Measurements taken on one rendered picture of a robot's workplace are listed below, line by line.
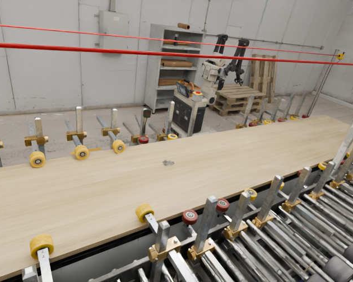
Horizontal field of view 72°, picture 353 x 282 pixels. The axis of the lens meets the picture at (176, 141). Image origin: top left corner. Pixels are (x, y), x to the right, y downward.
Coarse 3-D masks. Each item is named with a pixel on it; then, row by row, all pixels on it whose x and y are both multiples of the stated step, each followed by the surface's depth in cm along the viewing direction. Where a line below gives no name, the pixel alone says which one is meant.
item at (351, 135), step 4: (352, 124) 187; (352, 128) 188; (348, 132) 191; (352, 132) 188; (348, 136) 191; (352, 136) 188; (344, 140) 194; (348, 140) 191; (352, 140) 191; (344, 144) 194; (348, 144) 192; (340, 148) 197; (344, 148) 194; (348, 148) 195; (340, 152) 197; (344, 152) 195; (336, 156) 200; (340, 156) 198; (344, 156) 199; (336, 160) 201; (340, 160) 199; (336, 164) 201; (336, 168) 204; (332, 172) 205
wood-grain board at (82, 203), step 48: (144, 144) 185; (192, 144) 197; (240, 144) 210; (288, 144) 225; (336, 144) 242; (0, 192) 122; (48, 192) 127; (96, 192) 132; (144, 192) 138; (192, 192) 145; (240, 192) 154; (0, 240) 100; (96, 240) 107
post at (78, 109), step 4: (76, 108) 163; (80, 108) 164; (76, 112) 164; (80, 112) 165; (76, 116) 166; (80, 116) 167; (76, 120) 168; (80, 120) 168; (76, 124) 170; (80, 124) 170; (76, 128) 172; (80, 128) 171; (80, 132) 172; (80, 140) 175
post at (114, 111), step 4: (112, 108) 179; (112, 112) 179; (116, 112) 180; (112, 116) 180; (116, 116) 181; (112, 120) 181; (116, 120) 183; (112, 124) 183; (116, 124) 185; (112, 128) 184; (116, 128) 186; (112, 148) 193
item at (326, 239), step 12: (324, 204) 180; (336, 204) 182; (300, 216) 165; (264, 228) 151; (312, 228) 156; (216, 240) 136; (276, 240) 144; (324, 240) 150; (312, 252) 139; (264, 264) 129; (324, 264) 133; (276, 276) 123
